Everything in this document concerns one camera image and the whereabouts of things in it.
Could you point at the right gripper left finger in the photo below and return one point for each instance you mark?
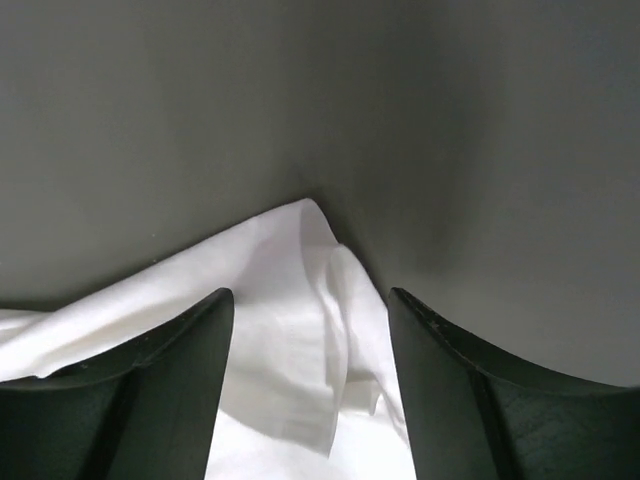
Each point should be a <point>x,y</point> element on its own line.
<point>145,409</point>

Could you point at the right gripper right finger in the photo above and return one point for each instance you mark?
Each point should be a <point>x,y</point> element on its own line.
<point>476,411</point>

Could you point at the white printed t-shirt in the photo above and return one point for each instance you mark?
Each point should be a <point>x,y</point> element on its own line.
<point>310,390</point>

